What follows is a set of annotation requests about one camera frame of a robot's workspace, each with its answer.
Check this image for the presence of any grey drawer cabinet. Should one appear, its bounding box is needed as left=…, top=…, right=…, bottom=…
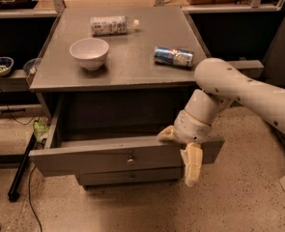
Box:
left=29, top=6, right=214, bottom=189

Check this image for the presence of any clear plastic water bottle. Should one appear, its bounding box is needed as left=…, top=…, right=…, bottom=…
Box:
left=90, top=15, right=140, bottom=36

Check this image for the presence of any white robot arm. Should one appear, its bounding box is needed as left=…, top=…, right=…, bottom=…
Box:
left=157, top=58, right=285, bottom=187

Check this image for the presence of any grey side ledge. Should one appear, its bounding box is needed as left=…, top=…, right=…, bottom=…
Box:
left=229, top=60, right=264, bottom=78

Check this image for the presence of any black floor cable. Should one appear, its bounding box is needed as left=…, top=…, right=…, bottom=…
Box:
left=27, top=164, right=44, bottom=232

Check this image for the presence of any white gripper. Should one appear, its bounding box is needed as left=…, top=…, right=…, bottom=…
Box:
left=157, top=110, right=212, bottom=187

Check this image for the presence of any white ceramic bowl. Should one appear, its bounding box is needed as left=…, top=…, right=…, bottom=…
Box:
left=70, top=38, right=109, bottom=71

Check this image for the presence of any grey drawer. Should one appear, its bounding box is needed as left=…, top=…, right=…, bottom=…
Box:
left=28, top=94, right=225, bottom=178
left=75, top=167, right=183, bottom=187

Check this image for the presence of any blue patterned bowl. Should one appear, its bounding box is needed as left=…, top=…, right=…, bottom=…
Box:
left=0, top=57, right=14, bottom=76

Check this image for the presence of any grey bottom drawer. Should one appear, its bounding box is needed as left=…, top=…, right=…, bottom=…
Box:
left=75, top=167, right=183, bottom=187

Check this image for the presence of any black metal table leg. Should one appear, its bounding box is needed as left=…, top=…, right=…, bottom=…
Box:
left=8, top=134, right=36, bottom=202

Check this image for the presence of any grey top drawer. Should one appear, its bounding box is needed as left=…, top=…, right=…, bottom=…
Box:
left=28, top=94, right=225, bottom=178

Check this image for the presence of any grey left shelf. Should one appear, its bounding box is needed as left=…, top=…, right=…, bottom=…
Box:
left=0, top=70, right=29, bottom=93

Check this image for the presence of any blue soda can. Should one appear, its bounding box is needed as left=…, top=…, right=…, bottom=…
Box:
left=154, top=46, right=193, bottom=68

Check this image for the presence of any small clear glass bowl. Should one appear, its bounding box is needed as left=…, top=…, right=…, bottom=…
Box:
left=23, top=58, right=42, bottom=74

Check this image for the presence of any green snack bag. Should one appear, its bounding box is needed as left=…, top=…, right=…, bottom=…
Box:
left=33, top=120, right=49, bottom=143

